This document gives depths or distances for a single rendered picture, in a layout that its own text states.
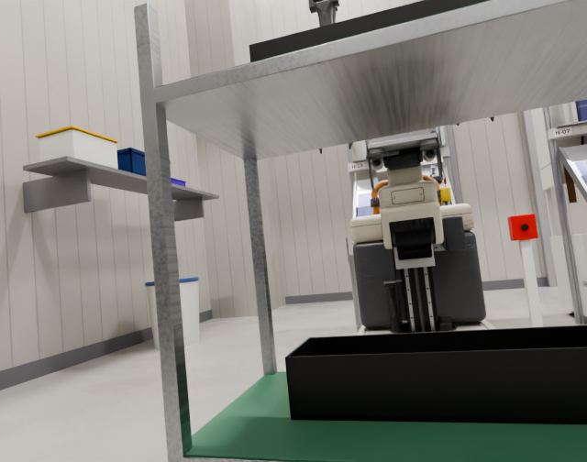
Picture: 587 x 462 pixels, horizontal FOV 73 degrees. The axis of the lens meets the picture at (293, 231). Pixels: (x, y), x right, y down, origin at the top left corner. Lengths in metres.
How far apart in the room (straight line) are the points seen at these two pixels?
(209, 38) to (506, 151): 4.22
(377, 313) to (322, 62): 1.42
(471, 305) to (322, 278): 4.19
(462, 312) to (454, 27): 1.44
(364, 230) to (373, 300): 0.32
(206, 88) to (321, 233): 5.30
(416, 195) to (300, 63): 1.07
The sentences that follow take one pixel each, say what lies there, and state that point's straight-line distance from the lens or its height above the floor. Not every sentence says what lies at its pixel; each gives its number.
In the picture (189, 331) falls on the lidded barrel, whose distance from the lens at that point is 3.69.
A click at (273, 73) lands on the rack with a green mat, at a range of 0.65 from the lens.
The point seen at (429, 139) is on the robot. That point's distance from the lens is 1.57.
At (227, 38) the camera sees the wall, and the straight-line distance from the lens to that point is 5.96.
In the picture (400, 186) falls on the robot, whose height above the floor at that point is 0.88.
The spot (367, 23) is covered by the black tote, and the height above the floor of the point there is 1.04.
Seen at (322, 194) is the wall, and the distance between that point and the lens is 5.97.
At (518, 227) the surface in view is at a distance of 2.92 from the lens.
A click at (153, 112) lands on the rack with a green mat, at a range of 0.74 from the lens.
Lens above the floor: 0.63
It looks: 4 degrees up
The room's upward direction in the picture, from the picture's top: 6 degrees counter-clockwise
